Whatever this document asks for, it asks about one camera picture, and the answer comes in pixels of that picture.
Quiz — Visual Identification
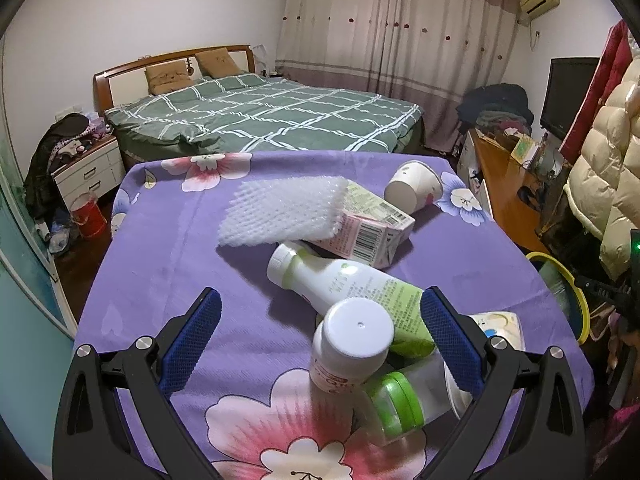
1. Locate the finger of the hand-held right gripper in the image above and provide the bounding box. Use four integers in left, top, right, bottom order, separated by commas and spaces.
575, 274, 632, 313

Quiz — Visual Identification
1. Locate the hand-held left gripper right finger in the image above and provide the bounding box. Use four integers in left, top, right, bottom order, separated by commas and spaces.
419, 286, 586, 480

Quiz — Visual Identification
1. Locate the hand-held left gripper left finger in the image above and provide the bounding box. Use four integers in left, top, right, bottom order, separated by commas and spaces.
52, 287, 223, 480

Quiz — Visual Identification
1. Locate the yellow-rimmed trash bin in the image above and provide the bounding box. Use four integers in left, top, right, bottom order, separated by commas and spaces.
526, 251, 592, 345

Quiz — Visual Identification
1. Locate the clear jar green lid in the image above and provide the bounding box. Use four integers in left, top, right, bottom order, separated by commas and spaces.
362, 347, 473, 441

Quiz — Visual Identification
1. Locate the white pill bottle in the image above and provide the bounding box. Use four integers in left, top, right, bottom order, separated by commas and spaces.
309, 297, 396, 388

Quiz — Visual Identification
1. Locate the white bottle green label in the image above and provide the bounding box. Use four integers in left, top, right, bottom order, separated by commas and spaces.
266, 241, 437, 358

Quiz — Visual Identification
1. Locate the dark patterned bag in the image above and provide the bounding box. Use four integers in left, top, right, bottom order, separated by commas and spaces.
537, 180, 601, 261

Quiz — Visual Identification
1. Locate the purple floral tablecloth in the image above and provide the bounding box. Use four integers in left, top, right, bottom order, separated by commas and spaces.
72, 151, 596, 480

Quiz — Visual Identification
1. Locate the small dark blue object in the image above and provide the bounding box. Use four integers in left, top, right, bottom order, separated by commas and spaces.
516, 185, 546, 211

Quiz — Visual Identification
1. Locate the cream puffer jacket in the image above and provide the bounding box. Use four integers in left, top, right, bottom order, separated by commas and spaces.
564, 67, 640, 281

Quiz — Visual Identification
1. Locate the dark floral garment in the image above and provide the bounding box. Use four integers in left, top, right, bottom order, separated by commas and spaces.
582, 305, 640, 480

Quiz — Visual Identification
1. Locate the pink milk carton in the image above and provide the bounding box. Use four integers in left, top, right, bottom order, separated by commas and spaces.
300, 180, 416, 268

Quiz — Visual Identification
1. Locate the long wooden cabinet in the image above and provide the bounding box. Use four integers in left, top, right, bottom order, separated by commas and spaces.
457, 127, 566, 253

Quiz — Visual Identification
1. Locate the white foam net sleeve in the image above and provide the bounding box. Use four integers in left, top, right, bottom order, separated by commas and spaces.
216, 176, 348, 248

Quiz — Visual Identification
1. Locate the white paper cup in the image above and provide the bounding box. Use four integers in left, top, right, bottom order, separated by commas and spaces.
384, 160, 445, 216

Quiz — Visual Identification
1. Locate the red bucket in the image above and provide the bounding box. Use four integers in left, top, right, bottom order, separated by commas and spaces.
69, 192, 108, 239

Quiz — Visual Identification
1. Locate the green printed box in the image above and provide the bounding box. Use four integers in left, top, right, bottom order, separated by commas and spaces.
511, 135, 541, 166

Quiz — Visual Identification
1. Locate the teal glass sliding door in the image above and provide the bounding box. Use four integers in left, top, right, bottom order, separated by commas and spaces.
0, 160, 76, 461

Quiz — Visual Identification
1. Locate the white nightstand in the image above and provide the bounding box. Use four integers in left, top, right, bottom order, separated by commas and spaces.
51, 135, 126, 211

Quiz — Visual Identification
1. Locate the black television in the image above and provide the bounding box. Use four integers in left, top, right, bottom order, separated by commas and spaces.
540, 57, 601, 141

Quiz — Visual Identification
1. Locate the pile of dark clothes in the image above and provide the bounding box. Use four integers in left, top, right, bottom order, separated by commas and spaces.
455, 83, 536, 136

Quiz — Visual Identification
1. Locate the red hanging garment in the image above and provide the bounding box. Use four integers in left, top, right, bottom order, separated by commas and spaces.
559, 20, 640, 163

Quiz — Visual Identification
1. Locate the dark clothes heap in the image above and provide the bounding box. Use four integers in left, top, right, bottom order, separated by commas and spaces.
24, 113, 108, 221

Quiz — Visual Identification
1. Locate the bed with green plaid quilt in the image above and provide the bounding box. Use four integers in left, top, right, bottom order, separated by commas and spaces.
104, 74, 426, 166

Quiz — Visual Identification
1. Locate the brown pillow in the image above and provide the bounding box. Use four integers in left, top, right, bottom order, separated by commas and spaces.
145, 60, 196, 95
195, 47, 244, 79

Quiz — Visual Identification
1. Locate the wooden headboard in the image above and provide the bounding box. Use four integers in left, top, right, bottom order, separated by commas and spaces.
93, 44, 257, 116

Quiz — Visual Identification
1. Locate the pink striped curtain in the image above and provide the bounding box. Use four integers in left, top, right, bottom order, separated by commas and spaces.
275, 0, 523, 151

